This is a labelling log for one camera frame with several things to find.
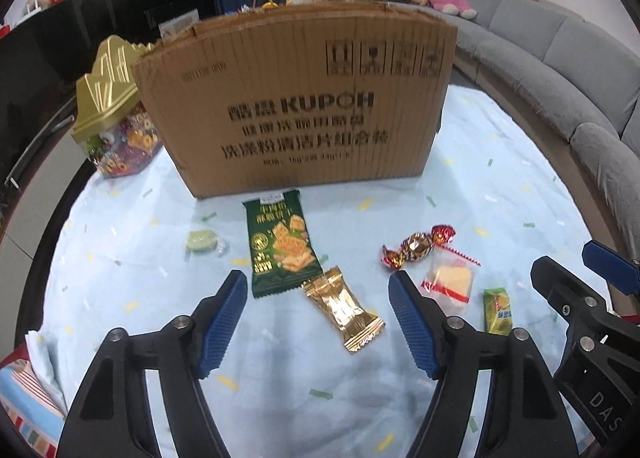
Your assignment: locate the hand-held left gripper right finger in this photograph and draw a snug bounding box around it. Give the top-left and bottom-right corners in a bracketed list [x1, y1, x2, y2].
[388, 270, 571, 458]

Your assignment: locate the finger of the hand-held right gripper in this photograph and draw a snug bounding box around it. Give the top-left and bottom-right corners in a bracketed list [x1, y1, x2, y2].
[530, 255, 611, 326]
[581, 240, 640, 296]

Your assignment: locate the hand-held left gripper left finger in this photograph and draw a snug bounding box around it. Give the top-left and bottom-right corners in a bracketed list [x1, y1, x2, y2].
[65, 269, 249, 458]

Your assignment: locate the clear cake slice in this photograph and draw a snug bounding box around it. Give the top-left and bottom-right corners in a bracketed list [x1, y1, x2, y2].
[421, 244, 482, 303]

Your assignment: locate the yellow green snack packet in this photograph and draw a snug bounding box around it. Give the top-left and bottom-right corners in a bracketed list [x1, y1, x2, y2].
[482, 287, 515, 336]

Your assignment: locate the gold foil snack packet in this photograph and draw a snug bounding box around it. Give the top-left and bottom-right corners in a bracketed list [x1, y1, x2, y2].
[301, 265, 387, 354]

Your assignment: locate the twisted foil candy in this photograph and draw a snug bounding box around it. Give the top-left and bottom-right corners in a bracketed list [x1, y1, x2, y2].
[381, 224, 457, 271]

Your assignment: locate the pale green candy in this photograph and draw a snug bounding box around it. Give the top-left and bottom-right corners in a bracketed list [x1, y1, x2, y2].
[185, 229, 230, 256]

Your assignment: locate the brown cardboard box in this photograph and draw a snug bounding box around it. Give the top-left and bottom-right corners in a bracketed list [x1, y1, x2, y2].
[131, 0, 458, 200]

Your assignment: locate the light blue confetti tablecloth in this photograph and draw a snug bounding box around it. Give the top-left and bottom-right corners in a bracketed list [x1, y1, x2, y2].
[22, 83, 626, 458]

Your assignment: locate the colourful striped cloth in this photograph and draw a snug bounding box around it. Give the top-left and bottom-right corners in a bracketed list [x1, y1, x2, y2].
[0, 358, 68, 444]

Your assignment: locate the grey sectional sofa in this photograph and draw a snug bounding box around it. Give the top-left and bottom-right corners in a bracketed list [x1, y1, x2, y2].
[345, 0, 640, 259]

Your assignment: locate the grey television cabinet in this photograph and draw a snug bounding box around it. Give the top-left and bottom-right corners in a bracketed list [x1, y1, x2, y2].
[0, 108, 101, 249]

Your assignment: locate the gold lidded candy container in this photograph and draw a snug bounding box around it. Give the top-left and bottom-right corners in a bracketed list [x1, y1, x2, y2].
[70, 34, 163, 180]

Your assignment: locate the black television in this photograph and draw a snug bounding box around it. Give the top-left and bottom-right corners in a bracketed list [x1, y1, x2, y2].
[0, 0, 108, 184]

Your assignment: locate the black upright piano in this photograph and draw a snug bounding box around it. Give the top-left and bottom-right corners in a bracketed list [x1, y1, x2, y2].
[82, 0, 226, 46]

